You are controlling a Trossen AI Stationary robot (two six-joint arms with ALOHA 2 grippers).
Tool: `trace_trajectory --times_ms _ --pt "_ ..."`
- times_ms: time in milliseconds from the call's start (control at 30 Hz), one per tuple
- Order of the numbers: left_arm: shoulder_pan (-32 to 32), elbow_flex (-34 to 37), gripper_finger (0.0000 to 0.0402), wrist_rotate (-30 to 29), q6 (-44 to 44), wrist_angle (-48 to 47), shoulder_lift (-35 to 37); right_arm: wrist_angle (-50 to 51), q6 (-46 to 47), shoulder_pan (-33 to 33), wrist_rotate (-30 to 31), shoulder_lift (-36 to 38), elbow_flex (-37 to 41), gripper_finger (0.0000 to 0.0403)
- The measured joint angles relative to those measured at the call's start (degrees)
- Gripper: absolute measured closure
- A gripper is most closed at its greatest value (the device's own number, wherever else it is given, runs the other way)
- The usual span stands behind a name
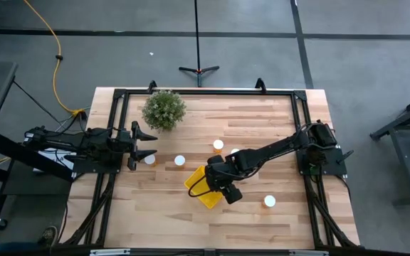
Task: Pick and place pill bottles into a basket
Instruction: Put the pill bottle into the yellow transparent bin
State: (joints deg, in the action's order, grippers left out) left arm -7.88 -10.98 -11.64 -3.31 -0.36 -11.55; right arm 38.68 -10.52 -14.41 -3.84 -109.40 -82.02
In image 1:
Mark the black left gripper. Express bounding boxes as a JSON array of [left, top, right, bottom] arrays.
[[119, 120, 159, 171]]

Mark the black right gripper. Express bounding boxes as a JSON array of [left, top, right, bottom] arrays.
[[204, 155, 243, 206]]

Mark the yellow plastic basket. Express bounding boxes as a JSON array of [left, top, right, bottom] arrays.
[[184, 165, 224, 210]]

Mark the green potted plant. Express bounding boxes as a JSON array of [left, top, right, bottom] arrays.
[[142, 89, 187, 132]]

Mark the black tripod stand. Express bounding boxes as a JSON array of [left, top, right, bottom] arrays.
[[178, 0, 221, 88]]

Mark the white paper ream box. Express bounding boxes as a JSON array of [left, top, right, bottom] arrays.
[[33, 148, 78, 174]]

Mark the person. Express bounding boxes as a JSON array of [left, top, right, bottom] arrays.
[[0, 225, 59, 256]]

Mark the dark grey metal table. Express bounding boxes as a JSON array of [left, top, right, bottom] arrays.
[[369, 90, 410, 207]]

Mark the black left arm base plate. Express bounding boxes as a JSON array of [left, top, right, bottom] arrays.
[[64, 154, 124, 175]]

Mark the yellow extension cable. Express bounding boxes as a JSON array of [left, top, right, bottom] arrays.
[[22, 0, 87, 119]]

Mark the black aluminium table frame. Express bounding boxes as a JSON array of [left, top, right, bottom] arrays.
[[58, 78, 359, 250]]

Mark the silver metal bracket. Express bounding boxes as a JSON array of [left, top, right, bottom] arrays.
[[289, 250, 329, 256], [90, 248, 131, 256]]

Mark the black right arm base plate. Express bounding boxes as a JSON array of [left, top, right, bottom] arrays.
[[296, 147, 354, 178]]

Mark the thin black floor cable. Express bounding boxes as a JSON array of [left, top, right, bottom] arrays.
[[12, 80, 63, 125]]

